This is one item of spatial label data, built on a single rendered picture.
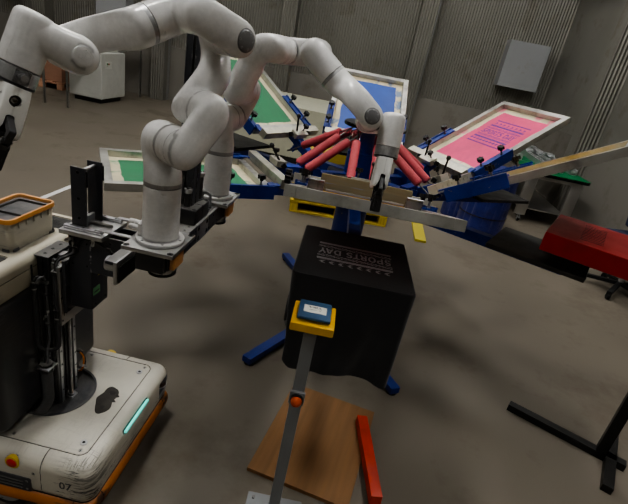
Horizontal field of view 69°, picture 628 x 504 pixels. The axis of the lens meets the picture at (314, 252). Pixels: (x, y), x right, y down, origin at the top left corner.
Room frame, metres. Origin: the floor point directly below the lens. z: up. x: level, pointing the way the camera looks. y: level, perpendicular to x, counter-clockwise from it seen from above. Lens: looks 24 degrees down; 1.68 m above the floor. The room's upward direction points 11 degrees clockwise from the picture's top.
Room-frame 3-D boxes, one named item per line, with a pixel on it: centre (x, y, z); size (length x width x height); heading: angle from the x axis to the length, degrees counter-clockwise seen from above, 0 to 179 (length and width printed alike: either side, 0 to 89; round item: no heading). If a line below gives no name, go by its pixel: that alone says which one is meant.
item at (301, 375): (1.19, -0.04, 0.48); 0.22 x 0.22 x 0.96; 89
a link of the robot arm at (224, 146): (1.56, 0.38, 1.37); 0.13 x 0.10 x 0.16; 170
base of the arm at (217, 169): (1.55, 0.40, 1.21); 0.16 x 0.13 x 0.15; 86
